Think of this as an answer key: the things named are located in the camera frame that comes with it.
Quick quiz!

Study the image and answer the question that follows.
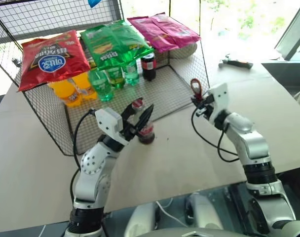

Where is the green chips bag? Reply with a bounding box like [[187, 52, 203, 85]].
[[80, 20, 155, 71]]

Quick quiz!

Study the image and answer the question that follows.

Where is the thin white cable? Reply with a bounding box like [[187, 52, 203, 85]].
[[155, 197, 190, 228]]

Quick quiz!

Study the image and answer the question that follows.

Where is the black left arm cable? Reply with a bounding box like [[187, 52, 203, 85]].
[[70, 109, 96, 202]]

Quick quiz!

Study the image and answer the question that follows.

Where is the dark framed window panel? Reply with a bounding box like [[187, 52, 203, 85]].
[[274, 1, 300, 61]]

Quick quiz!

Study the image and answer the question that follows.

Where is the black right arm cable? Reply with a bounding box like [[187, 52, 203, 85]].
[[190, 108, 240, 163]]

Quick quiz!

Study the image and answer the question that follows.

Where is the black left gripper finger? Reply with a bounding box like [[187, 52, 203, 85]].
[[136, 103, 155, 135], [121, 103, 138, 125]]

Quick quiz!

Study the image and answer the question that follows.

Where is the black handled hammer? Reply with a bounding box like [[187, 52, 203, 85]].
[[218, 54, 254, 70]]

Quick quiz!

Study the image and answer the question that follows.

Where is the glass cola bottle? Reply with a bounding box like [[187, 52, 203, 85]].
[[131, 98, 156, 145]]

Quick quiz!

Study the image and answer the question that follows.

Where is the dark cola plastic bottle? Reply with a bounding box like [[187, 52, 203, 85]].
[[140, 52, 157, 82]]

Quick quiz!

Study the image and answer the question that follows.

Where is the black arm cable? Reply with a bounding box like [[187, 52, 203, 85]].
[[70, 109, 96, 202], [190, 108, 240, 163]]

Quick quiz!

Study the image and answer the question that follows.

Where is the pink chips bag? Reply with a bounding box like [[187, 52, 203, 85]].
[[149, 14, 202, 49], [127, 16, 180, 53]]

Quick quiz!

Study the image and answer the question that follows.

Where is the green soda plastic bottle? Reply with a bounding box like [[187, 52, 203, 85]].
[[106, 65, 126, 90], [123, 60, 140, 86], [88, 68, 114, 103]]

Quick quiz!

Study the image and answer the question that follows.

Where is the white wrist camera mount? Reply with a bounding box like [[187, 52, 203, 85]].
[[94, 108, 130, 146], [206, 82, 228, 124]]

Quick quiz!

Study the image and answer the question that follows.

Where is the beige cushion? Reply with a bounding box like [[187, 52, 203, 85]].
[[169, 42, 198, 60]]

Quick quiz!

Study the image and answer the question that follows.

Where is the orange soda plastic bottle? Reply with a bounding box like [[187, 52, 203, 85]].
[[49, 78, 82, 108], [73, 72, 97, 101]]

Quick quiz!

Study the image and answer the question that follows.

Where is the white rounded robot leg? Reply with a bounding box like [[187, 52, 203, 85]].
[[185, 193, 224, 231], [123, 202, 157, 237]]

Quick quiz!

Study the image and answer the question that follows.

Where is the black wire mesh rack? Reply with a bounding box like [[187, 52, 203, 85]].
[[0, 0, 210, 156]]

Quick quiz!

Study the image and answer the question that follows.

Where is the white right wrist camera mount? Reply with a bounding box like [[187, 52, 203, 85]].
[[206, 82, 228, 124]]

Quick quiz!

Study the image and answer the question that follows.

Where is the red chips bag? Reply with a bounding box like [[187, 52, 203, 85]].
[[17, 30, 91, 92]]

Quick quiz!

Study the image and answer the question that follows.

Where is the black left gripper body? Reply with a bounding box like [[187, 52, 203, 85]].
[[119, 120, 141, 143]]

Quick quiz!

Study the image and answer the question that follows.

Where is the grey robot torso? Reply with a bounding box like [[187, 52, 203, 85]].
[[149, 227, 241, 237]]

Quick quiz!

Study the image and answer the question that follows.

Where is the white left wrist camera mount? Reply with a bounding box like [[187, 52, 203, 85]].
[[94, 108, 130, 146]]

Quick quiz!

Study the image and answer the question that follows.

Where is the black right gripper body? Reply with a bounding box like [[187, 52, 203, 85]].
[[194, 93, 216, 118]]

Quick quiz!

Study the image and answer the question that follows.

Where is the red bottle opener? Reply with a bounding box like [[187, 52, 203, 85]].
[[190, 78, 203, 100]]

